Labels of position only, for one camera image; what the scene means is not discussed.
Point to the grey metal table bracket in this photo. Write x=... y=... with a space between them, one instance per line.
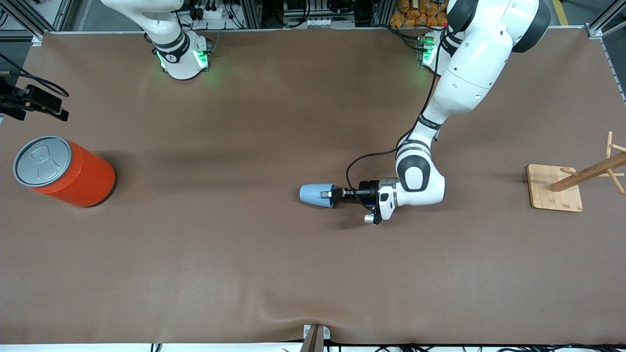
x=315 y=340

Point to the aluminium frame profile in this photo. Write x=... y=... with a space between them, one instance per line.
x=27 y=19
x=604 y=22

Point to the white power strip with plugs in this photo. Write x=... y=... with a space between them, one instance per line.
x=212 y=12

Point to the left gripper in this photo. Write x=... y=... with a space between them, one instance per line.
x=367 y=190

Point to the orange snack bags pile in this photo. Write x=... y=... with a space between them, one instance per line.
x=415 y=14

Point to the wooden mug tree stand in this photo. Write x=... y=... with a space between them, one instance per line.
x=555 y=190

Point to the brown table mat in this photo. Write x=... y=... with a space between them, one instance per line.
x=195 y=244

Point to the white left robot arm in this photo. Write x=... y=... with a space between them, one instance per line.
x=469 y=63

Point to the orange can with grey lid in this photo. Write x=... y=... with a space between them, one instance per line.
x=83 y=178

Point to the silver cylinder on left gripper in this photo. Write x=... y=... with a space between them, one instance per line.
x=369 y=219

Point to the light blue plastic cup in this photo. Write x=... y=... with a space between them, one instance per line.
x=313 y=194

